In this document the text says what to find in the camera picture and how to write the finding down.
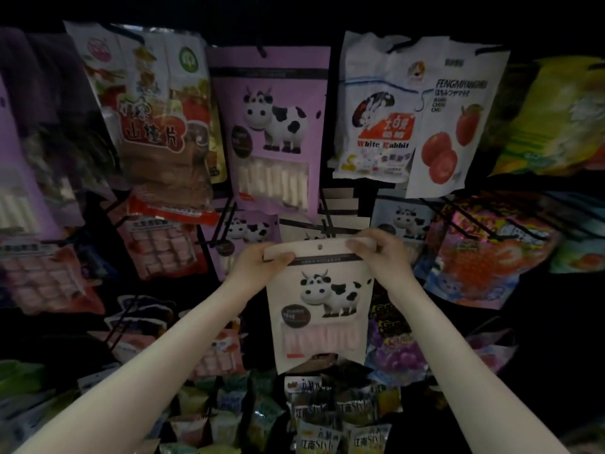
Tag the yellow marshmallow bag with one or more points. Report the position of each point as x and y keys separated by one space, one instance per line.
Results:
x=558 y=118

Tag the large cow-print snack bag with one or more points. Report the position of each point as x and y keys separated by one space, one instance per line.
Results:
x=274 y=118

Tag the row of pale green pouches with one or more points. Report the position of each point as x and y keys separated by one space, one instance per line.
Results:
x=222 y=421

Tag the White Rabbit candy bag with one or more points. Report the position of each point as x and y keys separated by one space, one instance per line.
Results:
x=378 y=118

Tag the person's left hand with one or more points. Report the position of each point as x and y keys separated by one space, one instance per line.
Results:
x=253 y=269

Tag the person's right forearm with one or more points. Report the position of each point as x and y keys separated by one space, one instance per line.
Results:
x=473 y=383

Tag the purple grape jelly bag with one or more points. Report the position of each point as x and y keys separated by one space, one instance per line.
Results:
x=397 y=350

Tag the person's left forearm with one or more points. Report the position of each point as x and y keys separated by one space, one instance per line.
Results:
x=142 y=383

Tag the strawberry jelly bag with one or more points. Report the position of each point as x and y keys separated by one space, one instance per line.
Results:
x=487 y=260

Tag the person's right hand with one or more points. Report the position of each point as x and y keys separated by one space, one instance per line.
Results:
x=389 y=255

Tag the row of small yellow pouches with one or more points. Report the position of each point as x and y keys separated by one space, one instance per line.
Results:
x=340 y=421

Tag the pastel cube marshmallow bag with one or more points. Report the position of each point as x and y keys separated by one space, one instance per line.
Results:
x=493 y=354

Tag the white red fruit bag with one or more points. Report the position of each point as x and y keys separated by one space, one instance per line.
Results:
x=458 y=118

